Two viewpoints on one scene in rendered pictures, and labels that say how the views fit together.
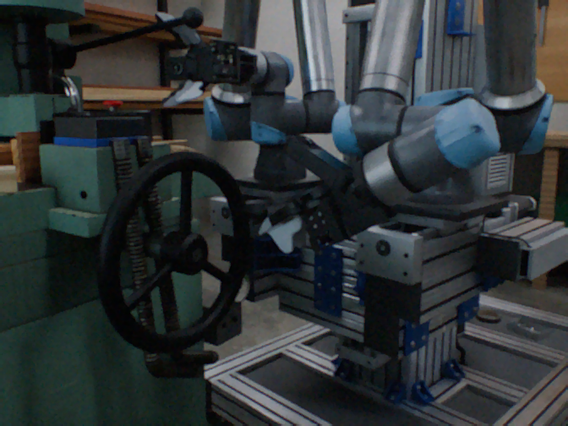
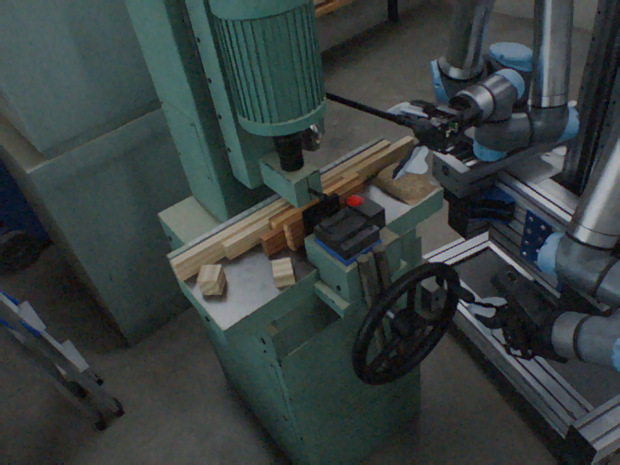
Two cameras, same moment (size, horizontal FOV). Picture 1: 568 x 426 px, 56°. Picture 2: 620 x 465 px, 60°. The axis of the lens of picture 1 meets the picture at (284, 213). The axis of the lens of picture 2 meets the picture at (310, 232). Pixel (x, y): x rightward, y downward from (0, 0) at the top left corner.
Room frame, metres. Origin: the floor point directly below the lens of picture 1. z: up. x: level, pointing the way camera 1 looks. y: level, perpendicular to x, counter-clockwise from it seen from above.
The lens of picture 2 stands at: (0.07, 0.01, 1.67)
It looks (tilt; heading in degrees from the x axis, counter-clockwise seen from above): 41 degrees down; 25
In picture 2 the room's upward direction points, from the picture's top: 10 degrees counter-clockwise
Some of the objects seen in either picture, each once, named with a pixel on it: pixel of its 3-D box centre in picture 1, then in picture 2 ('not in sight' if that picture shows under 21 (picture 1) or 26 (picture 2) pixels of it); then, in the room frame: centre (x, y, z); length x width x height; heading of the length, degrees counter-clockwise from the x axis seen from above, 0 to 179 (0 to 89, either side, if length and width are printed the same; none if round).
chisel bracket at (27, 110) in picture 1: (32, 120); (291, 178); (0.94, 0.44, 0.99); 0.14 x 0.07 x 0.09; 56
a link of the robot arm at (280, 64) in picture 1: (268, 72); (495, 94); (1.17, 0.03, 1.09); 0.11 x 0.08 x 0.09; 146
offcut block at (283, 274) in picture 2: (0, 179); (283, 272); (0.73, 0.39, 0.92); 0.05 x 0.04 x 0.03; 27
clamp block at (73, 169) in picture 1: (108, 173); (352, 253); (0.81, 0.27, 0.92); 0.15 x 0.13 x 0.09; 146
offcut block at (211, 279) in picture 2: not in sight; (211, 280); (0.68, 0.53, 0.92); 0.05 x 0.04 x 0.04; 13
